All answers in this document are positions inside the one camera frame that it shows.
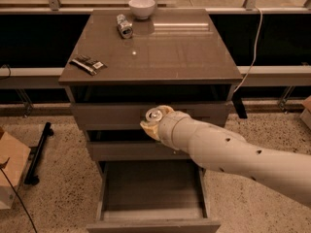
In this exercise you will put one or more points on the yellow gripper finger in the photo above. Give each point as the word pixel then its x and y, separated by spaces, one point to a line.
pixel 164 109
pixel 150 128

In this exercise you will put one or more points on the top drawer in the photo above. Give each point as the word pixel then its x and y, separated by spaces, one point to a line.
pixel 123 116

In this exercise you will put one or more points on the crushed silver can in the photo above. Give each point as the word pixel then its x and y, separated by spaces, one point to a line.
pixel 124 26

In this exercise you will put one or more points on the dark snack wrapper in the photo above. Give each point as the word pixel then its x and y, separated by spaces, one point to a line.
pixel 88 64

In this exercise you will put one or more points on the middle drawer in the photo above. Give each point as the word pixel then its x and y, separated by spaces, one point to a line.
pixel 127 151

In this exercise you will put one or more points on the open bottom drawer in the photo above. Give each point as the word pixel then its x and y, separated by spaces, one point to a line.
pixel 156 196

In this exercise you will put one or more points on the white ceramic bowl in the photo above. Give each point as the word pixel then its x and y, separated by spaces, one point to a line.
pixel 142 9

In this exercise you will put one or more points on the black table leg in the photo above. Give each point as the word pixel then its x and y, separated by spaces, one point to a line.
pixel 238 105

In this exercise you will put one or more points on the box at right edge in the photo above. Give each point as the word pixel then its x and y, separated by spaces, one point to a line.
pixel 306 114

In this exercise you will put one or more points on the grey drawer cabinet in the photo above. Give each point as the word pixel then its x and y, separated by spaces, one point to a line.
pixel 174 56

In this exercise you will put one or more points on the black stand leg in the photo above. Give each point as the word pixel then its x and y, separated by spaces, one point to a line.
pixel 35 155

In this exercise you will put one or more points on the cardboard box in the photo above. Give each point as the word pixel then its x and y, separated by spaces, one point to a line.
pixel 14 155

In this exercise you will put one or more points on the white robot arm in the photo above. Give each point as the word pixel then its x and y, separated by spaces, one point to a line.
pixel 214 148

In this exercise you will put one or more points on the green soda can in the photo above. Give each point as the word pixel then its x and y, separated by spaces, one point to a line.
pixel 154 115

